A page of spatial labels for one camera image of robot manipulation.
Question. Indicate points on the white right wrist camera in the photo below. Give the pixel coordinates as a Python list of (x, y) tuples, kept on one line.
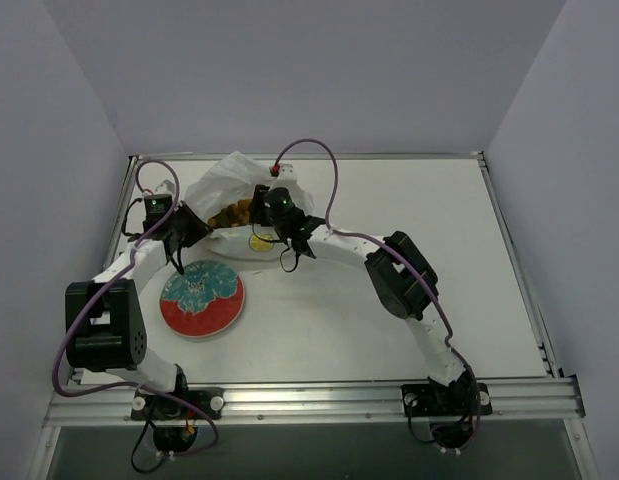
[(283, 175)]

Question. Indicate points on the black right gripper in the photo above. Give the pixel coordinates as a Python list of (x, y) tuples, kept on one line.
[(261, 206)]

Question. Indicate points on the aluminium front rail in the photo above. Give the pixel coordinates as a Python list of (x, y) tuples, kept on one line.
[(328, 403)]

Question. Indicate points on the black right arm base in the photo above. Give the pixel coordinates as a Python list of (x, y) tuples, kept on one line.
[(447, 417)]

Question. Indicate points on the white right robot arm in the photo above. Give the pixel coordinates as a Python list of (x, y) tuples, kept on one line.
[(403, 280)]

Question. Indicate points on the red and teal plate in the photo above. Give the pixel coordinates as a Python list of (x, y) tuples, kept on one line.
[(203, 301)]

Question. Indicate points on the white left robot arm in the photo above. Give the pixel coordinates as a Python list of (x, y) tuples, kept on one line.
[(105, 330)]

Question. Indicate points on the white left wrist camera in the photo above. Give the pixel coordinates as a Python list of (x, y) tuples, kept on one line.
[(164, 187)]

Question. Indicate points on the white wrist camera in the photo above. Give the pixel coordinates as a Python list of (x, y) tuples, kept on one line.
[(283, 175), (164, 187)]

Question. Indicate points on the white plastic bag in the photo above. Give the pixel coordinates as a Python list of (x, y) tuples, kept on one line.
[(229, 180)]

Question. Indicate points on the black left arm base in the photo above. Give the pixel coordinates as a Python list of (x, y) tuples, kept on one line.
[(183, 427)]

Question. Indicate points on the fake longan bunch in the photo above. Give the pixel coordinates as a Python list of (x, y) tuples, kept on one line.
[(234, 215)]

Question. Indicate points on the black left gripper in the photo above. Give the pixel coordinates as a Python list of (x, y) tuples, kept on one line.
[(190, 228)]

